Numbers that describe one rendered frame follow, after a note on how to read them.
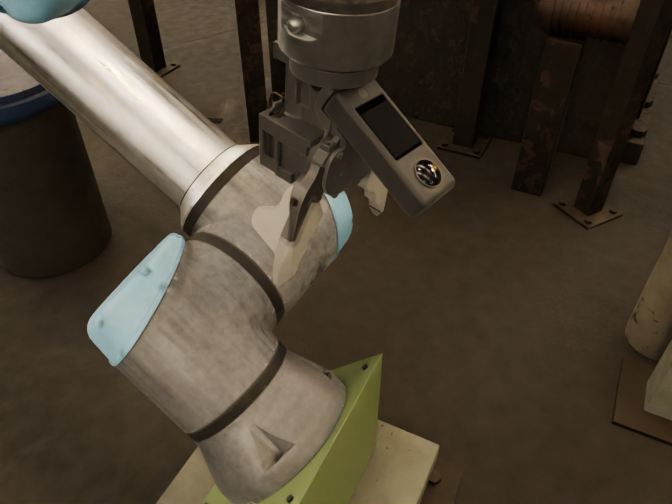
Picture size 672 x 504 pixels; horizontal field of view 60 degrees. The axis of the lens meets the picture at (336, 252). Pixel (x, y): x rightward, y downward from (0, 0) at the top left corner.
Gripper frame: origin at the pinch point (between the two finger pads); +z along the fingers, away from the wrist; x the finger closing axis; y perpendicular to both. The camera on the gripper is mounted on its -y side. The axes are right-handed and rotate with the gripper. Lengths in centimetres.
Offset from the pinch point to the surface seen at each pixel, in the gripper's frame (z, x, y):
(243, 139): 56, -66, 89
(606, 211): 48, -102, -7
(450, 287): 51, -53, 8
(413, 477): 38.2, -5.8, -13.2
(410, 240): 52, -61, 24
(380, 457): 38.6, -5.2, -7.8
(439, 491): 48, -12, -16
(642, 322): 41, -62, -27
